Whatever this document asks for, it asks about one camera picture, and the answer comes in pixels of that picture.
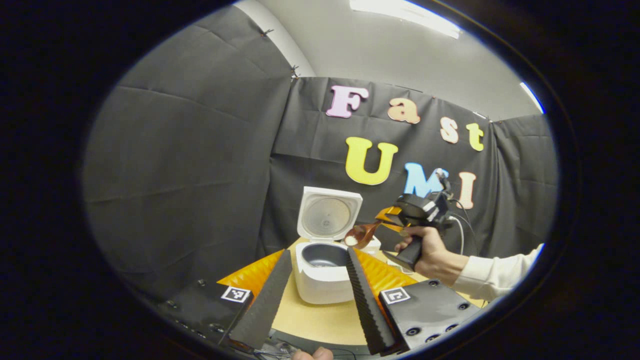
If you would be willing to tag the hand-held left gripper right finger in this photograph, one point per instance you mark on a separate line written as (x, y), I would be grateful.
(365, 300)

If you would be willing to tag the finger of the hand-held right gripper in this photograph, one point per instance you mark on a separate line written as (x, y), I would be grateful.
(395, 226)
(389, 212)

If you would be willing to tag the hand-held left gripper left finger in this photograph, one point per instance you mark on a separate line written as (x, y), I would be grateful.
(265, 300)

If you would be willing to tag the brown wooden spoon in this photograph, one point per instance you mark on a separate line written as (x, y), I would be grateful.
(365, 232)

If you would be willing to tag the white rice cooker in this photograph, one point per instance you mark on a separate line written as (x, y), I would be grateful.
(320, 285)

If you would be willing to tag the black backdrop cloth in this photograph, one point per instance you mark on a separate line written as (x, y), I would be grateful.
(190, 175)

